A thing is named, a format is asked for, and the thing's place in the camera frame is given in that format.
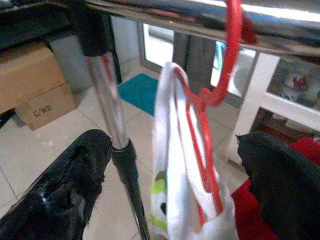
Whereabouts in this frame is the cardboard box printed C/NO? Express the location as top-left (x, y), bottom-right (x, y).
top-left (14, 81), bottom-right (79, 131)

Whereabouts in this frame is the red plastic hanger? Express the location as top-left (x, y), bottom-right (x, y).
top-left (172, 0), bottom-right (258, 225)

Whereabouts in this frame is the white garment green print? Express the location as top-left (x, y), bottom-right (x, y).
top-left (149, 61), bottom-right (241, 240)

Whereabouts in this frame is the black table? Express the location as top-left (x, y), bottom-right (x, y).
top-left (0, 0), bottom-right (76, 51)

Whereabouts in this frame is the chrome clothes rack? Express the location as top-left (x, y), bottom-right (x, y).
top-left (67, 0), bottom-right (320, 240)

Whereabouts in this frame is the white glass-door cabinet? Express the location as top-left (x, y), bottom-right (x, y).
top-left (226, 51), bottom-right (320, 173)

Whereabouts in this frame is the teal floor mat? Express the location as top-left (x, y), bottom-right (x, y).
top-left (117, 73), bottom-right (160, 117)

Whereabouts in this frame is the plain brown cardboard box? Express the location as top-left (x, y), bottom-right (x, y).
top-left (0, 41), bottom-right (68, 115)

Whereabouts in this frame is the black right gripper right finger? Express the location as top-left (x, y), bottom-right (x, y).
top-left (236, 131), bottom-right (320, 240)

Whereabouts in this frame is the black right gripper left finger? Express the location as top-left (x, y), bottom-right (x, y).
top-left (0, 129), bottom-right (113, 240)

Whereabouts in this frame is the grey curtain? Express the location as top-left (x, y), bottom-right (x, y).
top-left (172, 31), bottom-right (217, 88)

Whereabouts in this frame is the red shirt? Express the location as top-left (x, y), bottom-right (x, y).
top-left (231, 136), bottom-right (320, 240)

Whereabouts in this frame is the white framed glass door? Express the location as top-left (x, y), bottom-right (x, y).
top-left (136, 21), bottom-right (258, 107)

